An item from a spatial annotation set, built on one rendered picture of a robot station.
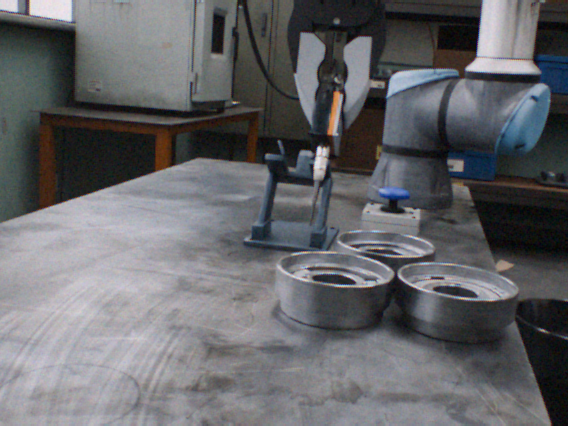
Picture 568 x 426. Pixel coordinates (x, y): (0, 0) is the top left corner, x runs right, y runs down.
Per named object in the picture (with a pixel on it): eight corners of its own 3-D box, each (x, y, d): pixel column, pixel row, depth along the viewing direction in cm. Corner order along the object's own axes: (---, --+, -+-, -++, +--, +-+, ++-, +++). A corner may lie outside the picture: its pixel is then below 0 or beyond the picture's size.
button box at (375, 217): (415, 255, 82) (420, 216, 81) (358, 247, 83) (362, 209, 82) (417, 240, 89) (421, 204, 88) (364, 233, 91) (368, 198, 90)
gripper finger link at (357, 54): (376, 125, 71) (375, 36, 69) (372, 129, 65) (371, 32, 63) (347, 125, 71) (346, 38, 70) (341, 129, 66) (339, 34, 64)
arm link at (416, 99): (400, 140, 125) (408, 67, 122) (468, 149, 117) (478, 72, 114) (369, 142, 115) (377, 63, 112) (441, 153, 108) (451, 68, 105)
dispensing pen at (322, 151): (292, 213, 60) (321, 61, 66) (297, 230, 64) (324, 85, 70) (316, 216, 60) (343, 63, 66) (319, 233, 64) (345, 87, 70)
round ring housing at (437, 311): (535, 346, 55) (543, 300, 54) (417, 347, 53) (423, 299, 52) (478, 303, 65) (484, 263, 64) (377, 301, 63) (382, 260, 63)
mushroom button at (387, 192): (405, 231, 83) (410, 192, 82) (373, 227, 84) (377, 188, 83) (406, 224, 87) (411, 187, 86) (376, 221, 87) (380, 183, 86)
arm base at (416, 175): (370, 189, 127) (376, 137, 125) (450, 198, 124) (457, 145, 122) (363, 202, 113) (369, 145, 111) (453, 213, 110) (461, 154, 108)
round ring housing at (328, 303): (302, 337, 53) (307, 289, 53) (256, 294, 63) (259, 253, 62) (412, 327, 58) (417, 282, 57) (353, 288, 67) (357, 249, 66)
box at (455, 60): (508, 91, 383) (517, 22, 375) (418, 83, 393) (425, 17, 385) (500, 90, 423) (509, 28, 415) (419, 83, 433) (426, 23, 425)
